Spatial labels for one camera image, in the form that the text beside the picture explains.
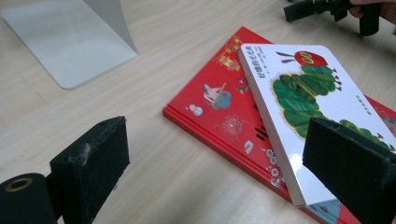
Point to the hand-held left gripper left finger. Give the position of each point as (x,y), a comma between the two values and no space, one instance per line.
(93,161)

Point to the white caterpillar board book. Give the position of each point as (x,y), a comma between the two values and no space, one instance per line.
(311,77)

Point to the red picture book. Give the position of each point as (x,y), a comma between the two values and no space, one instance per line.
(218,118)

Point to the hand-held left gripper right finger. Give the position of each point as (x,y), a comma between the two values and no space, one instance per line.
(351,168)

